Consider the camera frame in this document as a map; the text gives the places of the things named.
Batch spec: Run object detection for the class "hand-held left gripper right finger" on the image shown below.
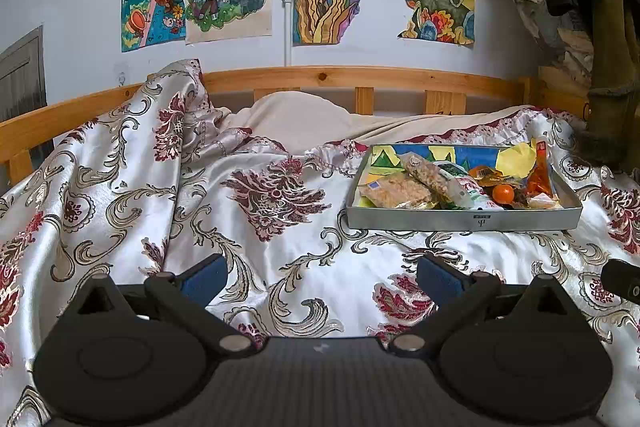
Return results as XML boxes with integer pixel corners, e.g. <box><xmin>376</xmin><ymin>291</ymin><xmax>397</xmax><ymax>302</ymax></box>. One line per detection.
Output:
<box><xmin>389</xmin><ymin>253</ymin><xmax>575</xmax><ymax>354</ymax></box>

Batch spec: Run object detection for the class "olive coat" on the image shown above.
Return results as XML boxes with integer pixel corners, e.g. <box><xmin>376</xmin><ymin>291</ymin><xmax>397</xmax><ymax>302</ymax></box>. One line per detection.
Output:
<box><xmin>582</xmin><ymin>0</ymin><xmax>640</xmax><ymax>172</ymax></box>

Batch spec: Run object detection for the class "floral satin blanket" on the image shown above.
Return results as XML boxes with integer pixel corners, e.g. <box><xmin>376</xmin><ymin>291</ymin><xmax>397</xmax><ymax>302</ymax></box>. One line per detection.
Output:
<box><xmin>0</xmin><ymin>59</ymin><xmax>640</xmax><ymax>427</ymax></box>

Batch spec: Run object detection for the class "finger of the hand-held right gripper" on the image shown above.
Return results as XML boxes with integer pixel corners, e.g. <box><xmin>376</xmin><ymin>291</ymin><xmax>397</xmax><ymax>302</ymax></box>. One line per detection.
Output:
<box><xmin>600</xmin><ymin>259</ymin><xmax>640</xmax><ymax>309</ymax></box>

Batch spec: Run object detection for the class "orange snack packet red band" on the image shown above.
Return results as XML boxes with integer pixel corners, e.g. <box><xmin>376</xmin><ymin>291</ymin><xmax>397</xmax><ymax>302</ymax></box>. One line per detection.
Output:
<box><xmin>526</xmin><ymin>138</ymin><xmax>555</xmax><ymax>198</ymax></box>

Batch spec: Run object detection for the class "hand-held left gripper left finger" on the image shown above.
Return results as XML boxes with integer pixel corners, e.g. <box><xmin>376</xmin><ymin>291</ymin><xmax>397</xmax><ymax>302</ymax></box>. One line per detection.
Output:
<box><xmin>75</xmin><ymin>253</ymin><xmax>257</xmax><ymax>354</ymax></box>

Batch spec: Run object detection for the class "grey box colourful lining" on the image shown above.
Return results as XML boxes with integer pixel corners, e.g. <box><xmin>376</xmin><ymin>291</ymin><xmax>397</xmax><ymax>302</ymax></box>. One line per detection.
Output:
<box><xmin>346</xmin><ymin>143</ymin><xmax>583</xmax><ymax>232</ymax></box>

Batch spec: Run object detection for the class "hanging floral cloth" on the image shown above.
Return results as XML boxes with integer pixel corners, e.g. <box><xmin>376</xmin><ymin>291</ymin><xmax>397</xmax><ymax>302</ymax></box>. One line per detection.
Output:
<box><xmin>500</xmin><ymin>0</ymin><xmax>596</xmax><ymax>82</ymax></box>

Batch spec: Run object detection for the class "clear bag of nut bars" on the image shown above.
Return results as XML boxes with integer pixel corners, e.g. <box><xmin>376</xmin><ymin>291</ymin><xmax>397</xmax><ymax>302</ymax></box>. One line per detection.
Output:
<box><xmin>401</xmin><ymin>153</ymin><xmax>453</xmax><ymax>200</ymax></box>

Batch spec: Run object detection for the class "clear bag of rice cakes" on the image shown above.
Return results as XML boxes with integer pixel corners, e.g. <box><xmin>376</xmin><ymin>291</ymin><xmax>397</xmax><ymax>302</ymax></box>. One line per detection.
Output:
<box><xmin>359</xmin><ymin>172</ymin><xmax>439</xmax><ymax>210</ymax></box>

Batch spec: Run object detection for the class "cream pillow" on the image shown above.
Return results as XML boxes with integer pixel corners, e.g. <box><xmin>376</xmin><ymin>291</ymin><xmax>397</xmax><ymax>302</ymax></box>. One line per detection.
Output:
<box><xmin>215</xmin><ymin>92</ymin><xmax>531</xmax><ymax>155</ymax></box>

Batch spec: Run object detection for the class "wooden bed frame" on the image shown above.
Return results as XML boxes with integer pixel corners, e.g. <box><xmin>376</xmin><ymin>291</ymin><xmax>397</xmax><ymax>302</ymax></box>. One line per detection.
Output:
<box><xmin>0</xmin><ymin>66</ymin><xmax>596</xmax><ymax>188</ymax></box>

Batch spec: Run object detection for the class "green white snack packet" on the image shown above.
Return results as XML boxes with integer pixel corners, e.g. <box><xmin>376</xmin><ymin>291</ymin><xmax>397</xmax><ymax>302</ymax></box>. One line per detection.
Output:
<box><xmin>434</xmin><ymin>161</ymin><xmax>503</xmax><ymax>211</ymax></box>

